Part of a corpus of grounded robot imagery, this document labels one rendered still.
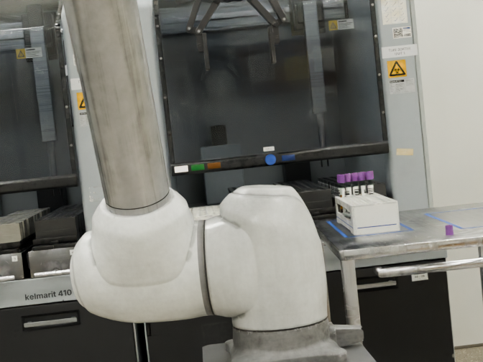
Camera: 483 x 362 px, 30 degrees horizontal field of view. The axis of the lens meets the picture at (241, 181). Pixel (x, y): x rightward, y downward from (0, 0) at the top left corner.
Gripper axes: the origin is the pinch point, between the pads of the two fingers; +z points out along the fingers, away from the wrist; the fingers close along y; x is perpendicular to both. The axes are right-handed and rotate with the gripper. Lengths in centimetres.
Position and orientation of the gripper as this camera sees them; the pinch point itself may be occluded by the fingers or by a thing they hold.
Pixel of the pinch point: (239, 59)
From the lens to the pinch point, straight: 174.7
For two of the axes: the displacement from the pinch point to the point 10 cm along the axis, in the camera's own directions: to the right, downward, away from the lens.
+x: -0.6, -0.5, 10.0
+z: 1.1, 9.9, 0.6
